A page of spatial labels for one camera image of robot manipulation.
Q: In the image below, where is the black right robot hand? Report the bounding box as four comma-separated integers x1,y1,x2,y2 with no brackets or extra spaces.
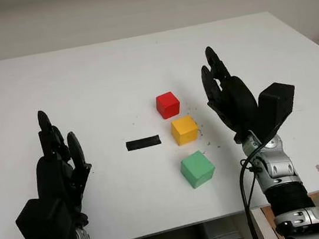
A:
197,40,266,148

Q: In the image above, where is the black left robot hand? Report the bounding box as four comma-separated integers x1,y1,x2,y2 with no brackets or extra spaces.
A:
26,104,100,231

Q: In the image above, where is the yellow wooden cube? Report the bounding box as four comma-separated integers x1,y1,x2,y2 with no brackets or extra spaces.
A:
169,113,201,147

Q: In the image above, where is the red wooden cube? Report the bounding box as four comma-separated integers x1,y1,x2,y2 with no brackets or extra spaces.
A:
154,90,182,121

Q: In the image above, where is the green wooden cube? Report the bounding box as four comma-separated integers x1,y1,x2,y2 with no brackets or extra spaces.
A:
178,148,218,191

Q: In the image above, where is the black tape strip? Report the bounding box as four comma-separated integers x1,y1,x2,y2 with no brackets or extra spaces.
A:
125,134,162,153

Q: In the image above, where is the white table leg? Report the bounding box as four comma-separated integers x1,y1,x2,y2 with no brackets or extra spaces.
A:
250,203,284,239

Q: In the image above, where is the silver right robot thigh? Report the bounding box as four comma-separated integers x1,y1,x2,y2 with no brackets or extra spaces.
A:
202,217,245,239

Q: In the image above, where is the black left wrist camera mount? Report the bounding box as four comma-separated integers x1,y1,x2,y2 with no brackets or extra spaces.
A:
12,194,76,239

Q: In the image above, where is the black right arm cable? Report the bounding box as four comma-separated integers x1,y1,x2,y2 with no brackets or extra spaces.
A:
233,137,281,239

